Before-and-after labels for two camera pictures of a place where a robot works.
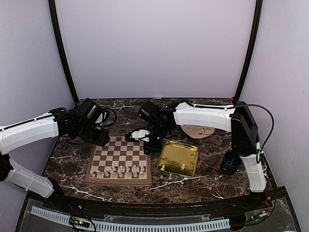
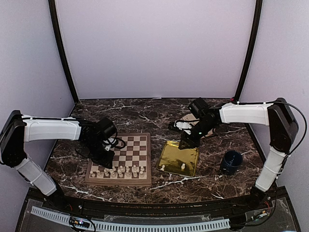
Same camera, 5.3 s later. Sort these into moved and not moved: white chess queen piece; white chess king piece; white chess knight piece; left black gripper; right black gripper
Moved: right black gripper; left black gripper
Not moved: white chess queen piece; white chess king piece; white chess knight piece
